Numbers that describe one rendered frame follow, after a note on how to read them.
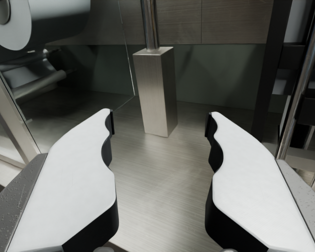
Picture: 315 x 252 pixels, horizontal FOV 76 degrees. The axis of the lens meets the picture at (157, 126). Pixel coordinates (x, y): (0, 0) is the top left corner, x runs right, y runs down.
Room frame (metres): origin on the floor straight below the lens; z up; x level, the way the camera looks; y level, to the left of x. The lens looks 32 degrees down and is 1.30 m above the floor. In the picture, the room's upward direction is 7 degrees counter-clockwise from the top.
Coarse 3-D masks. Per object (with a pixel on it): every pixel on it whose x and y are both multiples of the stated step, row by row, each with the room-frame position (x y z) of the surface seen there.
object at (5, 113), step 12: (0, 96) 0.45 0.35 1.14; (0, 108) 0.44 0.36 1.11; (0, 120) 0.45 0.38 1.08; (12, 120) 0.45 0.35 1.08; (12, 132) 0.44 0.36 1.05; (24, 132) 0.46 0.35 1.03; (24, 144) 0.45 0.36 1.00; (0, 156) 0.52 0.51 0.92; (12, 156) 0.50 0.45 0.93; (24, 156) 0.44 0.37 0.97
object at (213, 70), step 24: (192, 48) 0.78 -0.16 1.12; (216, 48) 0.73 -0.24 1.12; (240, 48) 0.69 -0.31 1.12; (264, 48) 0.66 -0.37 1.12; (192, 72) 0.78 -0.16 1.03; (216, 72) 0.73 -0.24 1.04; (240, 72) 0.69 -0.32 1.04; (192, 96) 0.78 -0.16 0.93; (216, 96) 0.73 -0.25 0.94; (240, 96) 0.68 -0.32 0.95
